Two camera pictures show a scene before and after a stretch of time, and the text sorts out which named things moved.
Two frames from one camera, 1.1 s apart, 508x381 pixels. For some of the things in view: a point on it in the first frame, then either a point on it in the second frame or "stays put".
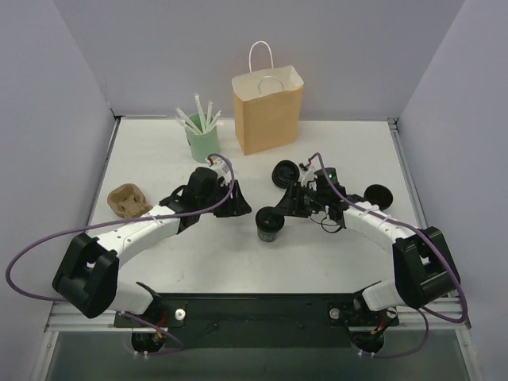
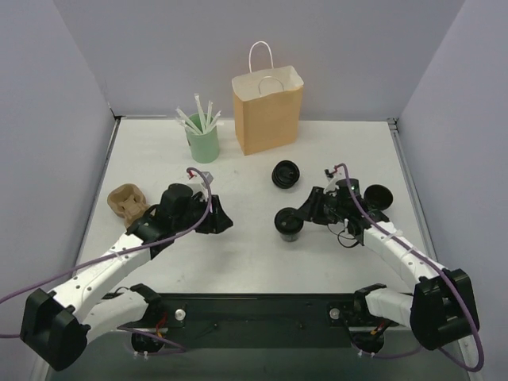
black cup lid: x=269 y=219 → x=289 y=221
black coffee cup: x=379 y=194 stays put
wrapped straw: x=184 y=123 stays put
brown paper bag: x=267 y=105 stays put
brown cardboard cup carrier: x=128 y=201 stays put
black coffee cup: x=267 y=230 → x=290 y=237
